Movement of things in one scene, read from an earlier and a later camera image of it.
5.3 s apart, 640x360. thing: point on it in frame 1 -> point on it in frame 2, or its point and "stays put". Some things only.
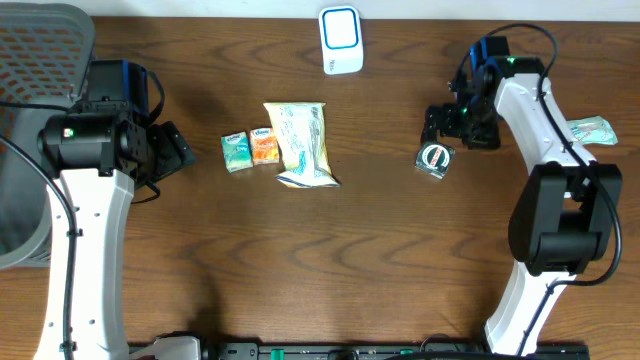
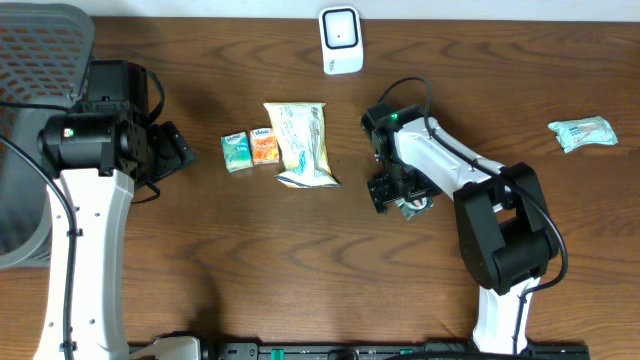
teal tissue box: x=237 y=152 stays put
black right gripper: x=486 y=134 -> x=380 y=192
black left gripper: x=157 y=150 stays put
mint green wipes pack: x=593 y=130 stays put
